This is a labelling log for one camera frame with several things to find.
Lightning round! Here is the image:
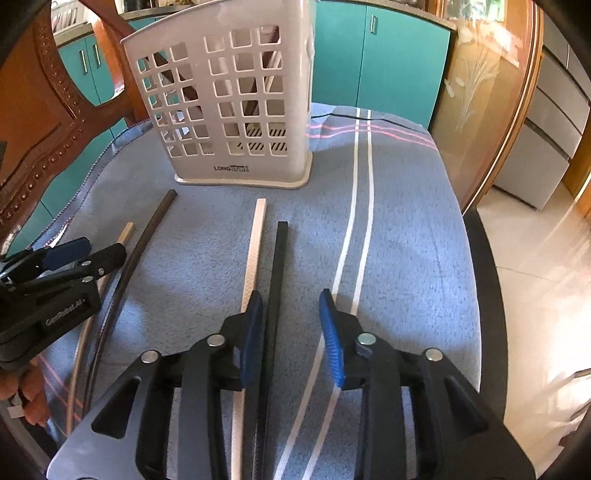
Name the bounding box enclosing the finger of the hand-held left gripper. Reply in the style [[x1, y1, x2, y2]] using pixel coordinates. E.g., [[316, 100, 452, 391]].
[[18, 242, 128, 296], [0, 237, 92, 278]]

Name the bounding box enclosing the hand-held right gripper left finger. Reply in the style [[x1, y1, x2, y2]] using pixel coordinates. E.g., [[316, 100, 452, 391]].
[[76, 290, 265, 480]]

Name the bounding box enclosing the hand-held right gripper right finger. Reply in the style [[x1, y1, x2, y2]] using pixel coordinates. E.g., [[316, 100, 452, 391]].
[[318, 288, 515, 480]]

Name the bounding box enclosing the beige wooden chopstick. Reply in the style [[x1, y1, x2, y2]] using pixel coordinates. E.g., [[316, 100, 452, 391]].
[[67, 222, 136, 435]]

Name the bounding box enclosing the dark brown chopstick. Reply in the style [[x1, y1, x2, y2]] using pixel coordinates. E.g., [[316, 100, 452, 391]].
[[84, 189, 178, 411]]

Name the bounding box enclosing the black chopstick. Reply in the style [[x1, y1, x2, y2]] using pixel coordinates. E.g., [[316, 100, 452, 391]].
[[252, 220, 290, 480]]

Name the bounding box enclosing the white chopstick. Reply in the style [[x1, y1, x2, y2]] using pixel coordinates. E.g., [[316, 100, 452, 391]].
[[229, 198, 269, 480]]

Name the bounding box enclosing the white plastic utensil basket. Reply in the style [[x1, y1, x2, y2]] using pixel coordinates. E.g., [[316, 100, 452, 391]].
[[121, 0, 317, 191]]

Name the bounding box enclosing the person's left hand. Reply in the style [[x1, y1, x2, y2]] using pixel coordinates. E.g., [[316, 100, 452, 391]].
[[0, 360, 49, 428]]

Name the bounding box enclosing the blue striped cloth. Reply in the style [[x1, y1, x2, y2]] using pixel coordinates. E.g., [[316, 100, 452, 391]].
[[32, 102, 481, 480]]

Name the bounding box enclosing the carved wooden chair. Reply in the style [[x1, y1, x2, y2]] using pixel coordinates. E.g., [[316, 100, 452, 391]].
[[0, 0, 153, 250]]

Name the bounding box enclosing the teal kitchen cabinet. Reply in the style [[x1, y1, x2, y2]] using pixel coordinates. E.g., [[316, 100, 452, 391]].
[[9, 0, 452, 250]]

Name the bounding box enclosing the grey drawer cabinet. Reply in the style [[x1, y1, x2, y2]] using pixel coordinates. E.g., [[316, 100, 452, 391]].
[[492, 14, 591, 210]]

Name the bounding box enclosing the wooden frosted glass door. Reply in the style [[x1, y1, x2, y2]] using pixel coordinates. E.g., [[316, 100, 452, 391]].
[[429, 0, 546, 215]]

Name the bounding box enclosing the black cable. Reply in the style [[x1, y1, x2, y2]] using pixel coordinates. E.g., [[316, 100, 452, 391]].
[[314, 112, 428, 130]]

